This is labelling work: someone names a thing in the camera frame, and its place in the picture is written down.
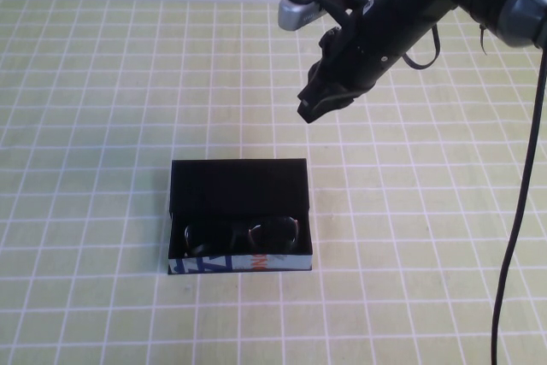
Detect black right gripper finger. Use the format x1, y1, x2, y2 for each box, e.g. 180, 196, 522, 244
297, 64, 329, 110
300, 81, 359, 126

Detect black printed glasses case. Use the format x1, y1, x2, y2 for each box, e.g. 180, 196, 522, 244
168, 158, 314, 276

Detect thin black cable loop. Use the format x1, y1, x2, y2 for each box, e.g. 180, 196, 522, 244
401, 25, 442, 71

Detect thick black cable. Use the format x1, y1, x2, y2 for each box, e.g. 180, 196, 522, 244
491, 46, 547, 365

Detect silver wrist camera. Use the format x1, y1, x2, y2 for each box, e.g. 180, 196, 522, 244
277, 0, 328, 32

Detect black framed glasses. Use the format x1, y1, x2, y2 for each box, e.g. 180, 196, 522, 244
183, 215, 301, 257

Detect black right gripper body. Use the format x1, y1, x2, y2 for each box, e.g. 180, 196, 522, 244
314, 26, 373, 99

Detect black cable tie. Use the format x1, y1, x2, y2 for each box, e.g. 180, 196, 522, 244
478, 21, 489, 58

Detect green white-checked tablecloth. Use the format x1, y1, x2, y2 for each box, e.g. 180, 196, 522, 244
0, 0, 547, 365

